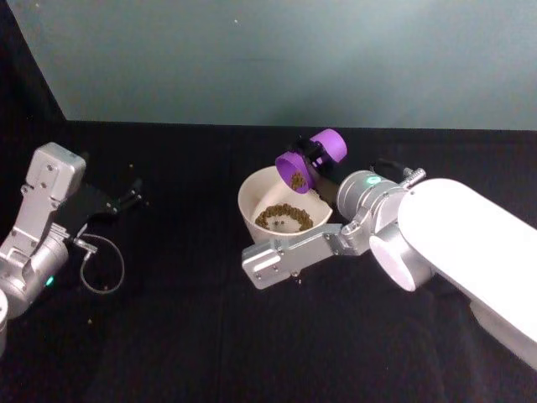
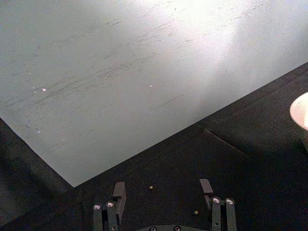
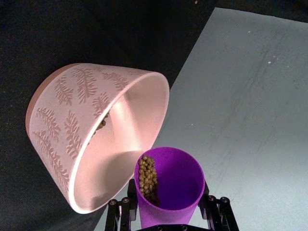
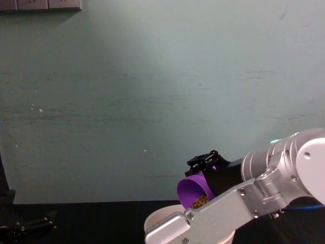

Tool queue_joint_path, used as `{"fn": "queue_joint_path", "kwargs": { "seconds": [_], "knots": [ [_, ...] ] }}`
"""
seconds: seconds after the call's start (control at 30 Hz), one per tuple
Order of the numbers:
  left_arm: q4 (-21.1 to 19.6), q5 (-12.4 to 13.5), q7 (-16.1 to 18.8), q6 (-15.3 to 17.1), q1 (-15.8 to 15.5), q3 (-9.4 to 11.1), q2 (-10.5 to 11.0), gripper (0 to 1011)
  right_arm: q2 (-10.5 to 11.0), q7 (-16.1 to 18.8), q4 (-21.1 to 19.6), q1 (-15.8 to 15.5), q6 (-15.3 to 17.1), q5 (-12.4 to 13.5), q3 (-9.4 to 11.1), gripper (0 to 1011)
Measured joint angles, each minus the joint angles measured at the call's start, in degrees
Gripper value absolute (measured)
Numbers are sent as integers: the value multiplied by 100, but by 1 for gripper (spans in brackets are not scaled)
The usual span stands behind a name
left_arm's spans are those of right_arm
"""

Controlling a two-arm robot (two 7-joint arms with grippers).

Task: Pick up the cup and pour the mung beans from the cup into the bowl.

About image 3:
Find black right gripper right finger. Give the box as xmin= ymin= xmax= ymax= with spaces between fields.
xmin=197 ymin=181 xmax=240 ymax=231

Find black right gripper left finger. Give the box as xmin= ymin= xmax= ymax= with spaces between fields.
xmin=104 ymin=179 xmax=141 ymax=231

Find brown beans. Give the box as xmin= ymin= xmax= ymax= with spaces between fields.
xmin=92 ymin=112 xmax=110 ymax=138
xmin=138 ymin=155 xmax=161 ymax=207

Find purple plastic cup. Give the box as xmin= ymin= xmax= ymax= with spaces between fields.
xmin=133 ymin=146 xmax=205 ymax=229

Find brown beans in bowl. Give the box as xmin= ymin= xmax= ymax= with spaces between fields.
xmin=92 ymin=112 xmax=110 ymax=138

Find pink fern-patterned bowl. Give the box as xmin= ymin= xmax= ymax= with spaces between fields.
xmin=25 ymin=63 xmax=170 ymax=214

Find black table cloth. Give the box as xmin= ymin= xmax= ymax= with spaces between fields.
xmin=0 ymin=0 xmax=308 ymax=231

